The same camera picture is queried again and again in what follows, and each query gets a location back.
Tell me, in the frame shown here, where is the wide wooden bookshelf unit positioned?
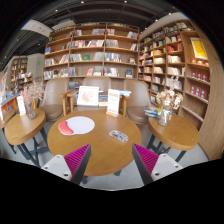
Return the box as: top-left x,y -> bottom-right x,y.
42,21 -> 141,83

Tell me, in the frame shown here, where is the white hanging ceiling sign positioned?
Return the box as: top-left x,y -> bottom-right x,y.
20,19 -> 54,38

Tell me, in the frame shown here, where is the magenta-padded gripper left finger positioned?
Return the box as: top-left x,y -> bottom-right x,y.
41,143 -> 92,185

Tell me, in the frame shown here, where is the stack of books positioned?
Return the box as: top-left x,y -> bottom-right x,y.
143,105 -> 163,119

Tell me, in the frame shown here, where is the glass vase with dried flowers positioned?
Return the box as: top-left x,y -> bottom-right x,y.
20,80 -> 46,120
155,87 -> 184,128

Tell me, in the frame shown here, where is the small white sign stand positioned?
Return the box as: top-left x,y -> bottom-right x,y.
16,94 -> 27,117

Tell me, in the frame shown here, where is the round wooden side table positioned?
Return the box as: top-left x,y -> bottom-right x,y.
4,108 -> 51,168
0,109 -> 17,131
146,114 -> 200,163

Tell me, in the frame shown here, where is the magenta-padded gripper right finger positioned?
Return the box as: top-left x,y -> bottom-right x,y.
131,143 -> 184,186

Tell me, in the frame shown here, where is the dark book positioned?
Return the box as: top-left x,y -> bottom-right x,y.
98,91 -> 109,107

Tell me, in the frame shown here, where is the white framed red drawing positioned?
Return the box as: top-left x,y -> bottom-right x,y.
76,85 -> 100,107

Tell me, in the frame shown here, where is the brown leather armchair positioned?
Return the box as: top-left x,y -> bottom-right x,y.
39,77 -> 73,123
122,78 -> 153,125
67,76 -> 132,116

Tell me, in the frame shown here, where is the white red table sign stand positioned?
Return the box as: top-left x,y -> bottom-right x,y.
105,88 -> 121,118

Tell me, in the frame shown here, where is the distant wooden bookshelf unit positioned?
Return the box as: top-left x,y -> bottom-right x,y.
8,55 -> 34,93

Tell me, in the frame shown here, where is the curved wooden bookshelf unit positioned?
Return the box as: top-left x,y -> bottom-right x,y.
138,18 -> 224,161

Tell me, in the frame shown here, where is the transparent computer mouse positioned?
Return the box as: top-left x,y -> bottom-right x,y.
108,129 -> 129,144

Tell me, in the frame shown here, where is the orange book display stand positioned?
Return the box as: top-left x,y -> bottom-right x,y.
0,71 -> 21,113

